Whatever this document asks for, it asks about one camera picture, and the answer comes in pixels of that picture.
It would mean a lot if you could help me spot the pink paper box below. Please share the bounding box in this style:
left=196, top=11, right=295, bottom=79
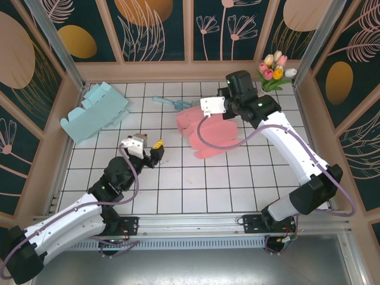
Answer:
left=175, top=106, right=239, bottom=160

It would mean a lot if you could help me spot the light blue paper box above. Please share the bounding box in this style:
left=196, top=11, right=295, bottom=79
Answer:
left=60, top=82, right=130, bottom=145

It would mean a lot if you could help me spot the artificial tulip bouquet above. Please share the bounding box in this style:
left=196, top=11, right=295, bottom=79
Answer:
left=256, top=50, right=297, bottom=93

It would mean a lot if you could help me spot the light blue toy rake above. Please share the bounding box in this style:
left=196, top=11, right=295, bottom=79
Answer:
left=153, top=95, right=193, bottom=113

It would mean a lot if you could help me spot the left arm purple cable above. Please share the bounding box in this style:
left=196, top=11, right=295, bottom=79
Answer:
left=0, top=144, right=142, bottom=280

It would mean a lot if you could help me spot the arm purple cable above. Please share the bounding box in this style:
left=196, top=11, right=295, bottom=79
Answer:
left=197, top=114, right=357, bottom=256
left=0, top=144, right=142, bottom=280

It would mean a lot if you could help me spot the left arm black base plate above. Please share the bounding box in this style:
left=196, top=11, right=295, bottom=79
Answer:
left=117, top=216, right=140, bottom=238

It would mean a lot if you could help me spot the aluminium side rail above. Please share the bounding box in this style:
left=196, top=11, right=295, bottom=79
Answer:
left=44, top=84, right=90, bottom=214
left=293, top=84, right=338, bottom=210

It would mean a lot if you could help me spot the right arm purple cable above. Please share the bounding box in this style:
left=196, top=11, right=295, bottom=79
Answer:
left=197, top=114, right=357, bottom=256

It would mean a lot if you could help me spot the long aluminium mounting rail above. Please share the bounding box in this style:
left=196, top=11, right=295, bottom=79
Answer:
left=28, top=211, right=354, bottom=238

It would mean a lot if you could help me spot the aluminium corner post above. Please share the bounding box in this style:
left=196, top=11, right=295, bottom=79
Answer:
left=25, top=0, right=90, bottom=91
left=292, top=0, right=348, bottom=87

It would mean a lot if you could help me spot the slotted grey cable duct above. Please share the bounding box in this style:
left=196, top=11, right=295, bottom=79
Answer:
left=71, top=238, right=270, bottom=251

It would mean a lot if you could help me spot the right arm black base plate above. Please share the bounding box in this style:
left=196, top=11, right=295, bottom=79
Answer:
left=242, top=214, right=297, bottom=236

